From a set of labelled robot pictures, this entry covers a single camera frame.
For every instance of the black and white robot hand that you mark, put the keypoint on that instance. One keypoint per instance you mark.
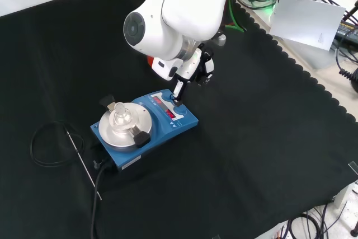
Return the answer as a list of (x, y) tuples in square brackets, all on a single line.
[(205, 66)]

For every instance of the heater with blue base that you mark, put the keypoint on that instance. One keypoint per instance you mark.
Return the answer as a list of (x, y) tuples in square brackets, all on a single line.
[(179, 122)]

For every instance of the black cloth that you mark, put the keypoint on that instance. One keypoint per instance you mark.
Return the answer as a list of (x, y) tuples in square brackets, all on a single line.
[(251, 138)]

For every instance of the clear round-bottom flask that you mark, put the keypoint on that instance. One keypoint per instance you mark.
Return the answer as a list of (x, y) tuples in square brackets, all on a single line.
[(120, 116)]

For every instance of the pale board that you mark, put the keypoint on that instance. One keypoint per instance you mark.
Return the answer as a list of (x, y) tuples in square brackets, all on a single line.
[(305, 20)]

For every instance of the black power adapter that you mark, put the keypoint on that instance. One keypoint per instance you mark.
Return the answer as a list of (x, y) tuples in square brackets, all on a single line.
[(348, 30)]

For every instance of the clear tape piece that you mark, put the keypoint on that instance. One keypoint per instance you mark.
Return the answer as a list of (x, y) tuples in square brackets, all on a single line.
[(353, 167)]

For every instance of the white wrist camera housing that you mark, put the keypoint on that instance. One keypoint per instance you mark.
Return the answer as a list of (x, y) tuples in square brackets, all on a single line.
[(165, 68)]

